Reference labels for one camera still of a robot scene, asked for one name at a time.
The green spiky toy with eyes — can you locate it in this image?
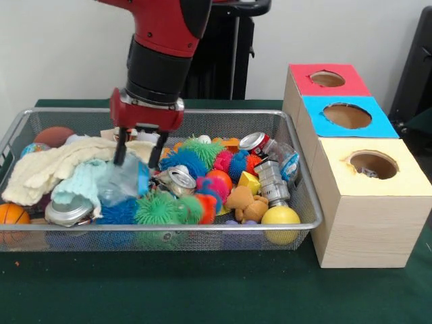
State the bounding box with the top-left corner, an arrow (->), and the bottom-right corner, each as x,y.
180,136 -> 227,169

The silver mesh bin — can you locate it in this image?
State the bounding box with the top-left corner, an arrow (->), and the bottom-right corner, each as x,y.
0,107 -> 325,253

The green spiky ball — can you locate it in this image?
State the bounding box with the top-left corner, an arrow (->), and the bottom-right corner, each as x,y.
134,192 -> 184,226

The brown teddy plush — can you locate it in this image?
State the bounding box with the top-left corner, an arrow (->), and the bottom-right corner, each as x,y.
225,185 -> 270,224

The clear plastic bottle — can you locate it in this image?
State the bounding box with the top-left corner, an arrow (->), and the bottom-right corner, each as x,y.
97,158 -> 151,207

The yellow ball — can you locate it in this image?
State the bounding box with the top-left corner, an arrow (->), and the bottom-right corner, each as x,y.
261,205 -> 302,244

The blue spiky ball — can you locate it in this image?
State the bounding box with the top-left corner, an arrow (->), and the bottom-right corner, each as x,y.
158,148 -> 209,180

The crushed silver can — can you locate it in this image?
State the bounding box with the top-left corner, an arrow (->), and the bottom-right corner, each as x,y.
45,194 -> 96,227
158,165 -> 198,198

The cream knitted cloth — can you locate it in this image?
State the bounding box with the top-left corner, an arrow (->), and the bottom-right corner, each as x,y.
1,137 -> 156,207

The orange basketball toy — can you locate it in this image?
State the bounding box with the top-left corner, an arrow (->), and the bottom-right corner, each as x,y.
0,202 -> 31,244

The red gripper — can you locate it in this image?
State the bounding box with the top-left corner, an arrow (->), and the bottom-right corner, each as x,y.
109,87 -> 186,169

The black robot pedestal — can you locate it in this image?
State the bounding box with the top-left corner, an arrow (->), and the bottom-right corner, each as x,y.
184,0 -> 273,101

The dark green table cloth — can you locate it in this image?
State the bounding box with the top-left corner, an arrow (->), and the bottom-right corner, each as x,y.
403,109 -> 432,155
0,98 -> 432,324

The wooden box with three holes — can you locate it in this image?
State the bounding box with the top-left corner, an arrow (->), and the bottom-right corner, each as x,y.
282,63 -> 432,269

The mint green cloth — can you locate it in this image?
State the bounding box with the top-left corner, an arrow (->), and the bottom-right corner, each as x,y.
50,158 -> 109,217

